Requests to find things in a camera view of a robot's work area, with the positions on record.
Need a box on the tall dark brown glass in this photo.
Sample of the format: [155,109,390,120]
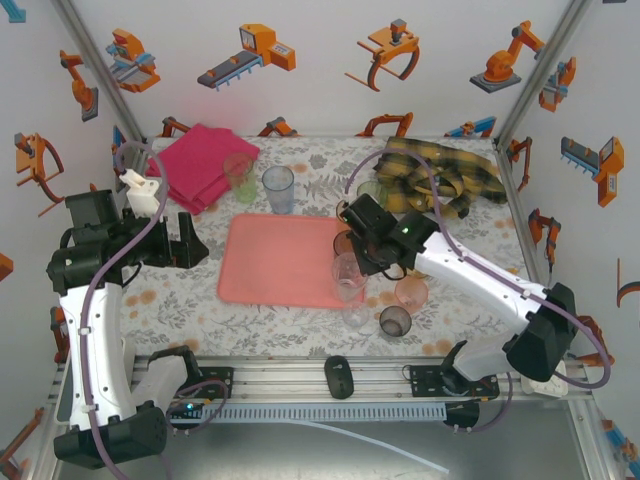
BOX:
[333,230,357,256]

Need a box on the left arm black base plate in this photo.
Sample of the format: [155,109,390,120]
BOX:
[143,366,236,400]

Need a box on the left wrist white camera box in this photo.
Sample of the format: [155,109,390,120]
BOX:
[118,168,162,217]

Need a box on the white square clock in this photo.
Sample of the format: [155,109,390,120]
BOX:
[519,360,569,400]

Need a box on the tall clear plastic glass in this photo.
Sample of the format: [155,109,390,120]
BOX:
[331,252,370,307]

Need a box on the tall green plastic glass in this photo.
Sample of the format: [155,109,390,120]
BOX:
[222,152,257,204]

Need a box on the grey floral tablecloth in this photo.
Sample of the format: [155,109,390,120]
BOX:
[117,135,556,359]

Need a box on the white slotted cable duct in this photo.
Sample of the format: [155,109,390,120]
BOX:
[167,402,447,423]

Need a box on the folded magenta cloth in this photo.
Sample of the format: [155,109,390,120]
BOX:
[144,123,261,216]

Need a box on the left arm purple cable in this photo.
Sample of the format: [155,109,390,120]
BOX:
[82,140,230,480]

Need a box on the grey white box device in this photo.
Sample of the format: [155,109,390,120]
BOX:
[53,364,74,426]

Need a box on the aluminium frame post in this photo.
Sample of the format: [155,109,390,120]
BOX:
[49,0,151,151]
[492,0,596,151]

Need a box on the black board with green light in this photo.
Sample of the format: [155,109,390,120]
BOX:
[166,398,207,426]

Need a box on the yellow black plaid shirt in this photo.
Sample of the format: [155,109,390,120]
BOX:
[374,135,509,221]

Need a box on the black computer mouse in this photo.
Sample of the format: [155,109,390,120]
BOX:
[323,354,355,400]

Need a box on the black electronics block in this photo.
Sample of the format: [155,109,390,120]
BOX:
[443,402,481,432]

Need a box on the short salmon plastic glass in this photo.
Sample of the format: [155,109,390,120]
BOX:
[393,276,430,316]

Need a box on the aluminium table side rail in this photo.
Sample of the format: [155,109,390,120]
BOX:
[492,139,551,301]

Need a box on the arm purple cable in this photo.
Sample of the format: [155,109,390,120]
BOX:
[344,149,614,434]
[82,140,230,480]

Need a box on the pink plastic tray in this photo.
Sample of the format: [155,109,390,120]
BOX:
[216,213,369,310]

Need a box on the aluminium frame cross rail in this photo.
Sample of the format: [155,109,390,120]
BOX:
[49,355,594,401]

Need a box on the short green plastic glass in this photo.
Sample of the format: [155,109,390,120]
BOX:
[355,180,390,202]

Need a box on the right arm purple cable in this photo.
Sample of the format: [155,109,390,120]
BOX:
[344,149,614,434]

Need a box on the short dark grey glass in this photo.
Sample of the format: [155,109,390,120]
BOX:
[378,305,413,339]

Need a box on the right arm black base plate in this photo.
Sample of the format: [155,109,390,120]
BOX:
[409,364,500,401]

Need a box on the tall blue plastic glass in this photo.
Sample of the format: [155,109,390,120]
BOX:
[261,165,295,216]

